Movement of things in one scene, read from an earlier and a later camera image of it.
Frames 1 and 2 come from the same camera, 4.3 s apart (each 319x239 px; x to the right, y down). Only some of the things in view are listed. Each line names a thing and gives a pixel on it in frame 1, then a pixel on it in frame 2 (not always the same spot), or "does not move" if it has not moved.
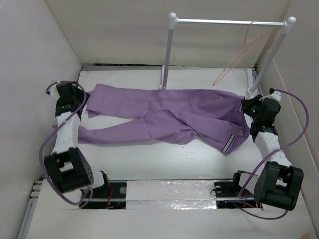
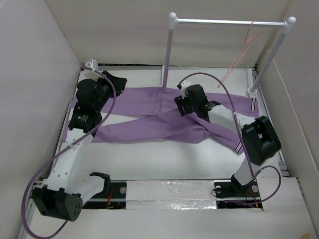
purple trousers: (131, 114) does not move
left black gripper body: (79, 98) → (106, 90)
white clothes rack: (288, 24) does not move
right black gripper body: (256, 104) → (189, 107)
